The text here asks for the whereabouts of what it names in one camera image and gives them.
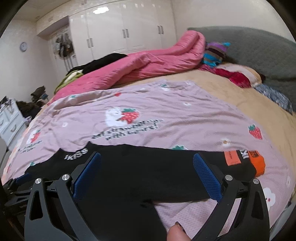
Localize round wall clock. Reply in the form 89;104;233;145
20;42;28;52

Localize dark clothes pile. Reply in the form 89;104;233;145
16;86;49;119

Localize black clothes on bed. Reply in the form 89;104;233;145
67;53;127;75

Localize person's right hand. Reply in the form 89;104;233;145
166;221;191;241

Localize striped colourful pillow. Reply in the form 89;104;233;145
202;42;231;68

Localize pink quilted duvet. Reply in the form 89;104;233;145
49;30;206;104

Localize hanging bags on door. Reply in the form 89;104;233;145
54;33;74;58

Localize grey quilted headboard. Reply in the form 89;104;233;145
188;26;295;109

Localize white drawer cabinet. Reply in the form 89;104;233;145
1;98;26;150

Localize red fabric on bed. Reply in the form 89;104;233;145
197;64;251;88

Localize pink strawberry bear bedsheet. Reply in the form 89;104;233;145
2;80;295;239

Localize beige bed blanket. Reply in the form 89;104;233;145
112;69;296;170

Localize black small garment orange patches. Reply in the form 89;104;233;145
2;141;266;241

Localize blue patterned cloth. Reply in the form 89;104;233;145
254;84;293;114

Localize green blanket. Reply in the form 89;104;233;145
54;70;83;94

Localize white glossy wardrobe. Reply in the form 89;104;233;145
37;1;177;65

